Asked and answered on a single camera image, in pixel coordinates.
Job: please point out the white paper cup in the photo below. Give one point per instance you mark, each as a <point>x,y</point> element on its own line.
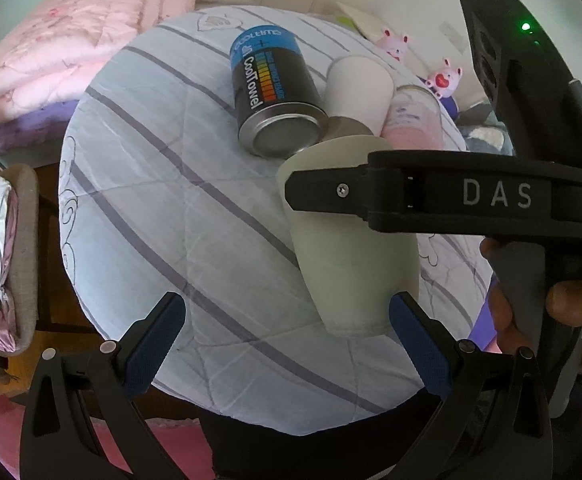
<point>359,88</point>

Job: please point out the white pillow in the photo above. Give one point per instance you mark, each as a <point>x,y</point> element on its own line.
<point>366,24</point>

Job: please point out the folded pink quilt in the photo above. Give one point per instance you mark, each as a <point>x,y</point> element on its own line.
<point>53,54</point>

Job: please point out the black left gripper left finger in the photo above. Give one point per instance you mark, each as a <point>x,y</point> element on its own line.
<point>125,367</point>

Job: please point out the black blue CoolTowel can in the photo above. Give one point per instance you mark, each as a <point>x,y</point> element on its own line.
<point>276,100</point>

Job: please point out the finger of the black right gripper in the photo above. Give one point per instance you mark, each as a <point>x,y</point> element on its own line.
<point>328,191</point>

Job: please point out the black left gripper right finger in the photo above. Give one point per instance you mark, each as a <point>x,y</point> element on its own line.
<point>492,422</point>

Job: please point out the person right hand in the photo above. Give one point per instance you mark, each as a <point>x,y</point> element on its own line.
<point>563,303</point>

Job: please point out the pale green plastic cup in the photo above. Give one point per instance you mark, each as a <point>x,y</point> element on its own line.
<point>352,272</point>

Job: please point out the pink plush bunny right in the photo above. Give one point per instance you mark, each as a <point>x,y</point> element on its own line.
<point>444,82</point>

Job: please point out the pink plush bunny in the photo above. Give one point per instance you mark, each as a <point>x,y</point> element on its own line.
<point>444,82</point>
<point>395,45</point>

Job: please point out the pink floor mat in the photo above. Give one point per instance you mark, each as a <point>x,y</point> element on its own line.
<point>50,440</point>

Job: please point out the clear glass pink label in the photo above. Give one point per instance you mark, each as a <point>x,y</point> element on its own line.
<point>414,120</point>

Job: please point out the pink plush bunny left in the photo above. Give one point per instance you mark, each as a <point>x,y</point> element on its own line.
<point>395,45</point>

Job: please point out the brown chair with clothes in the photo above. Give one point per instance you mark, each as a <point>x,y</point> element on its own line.
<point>19,201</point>

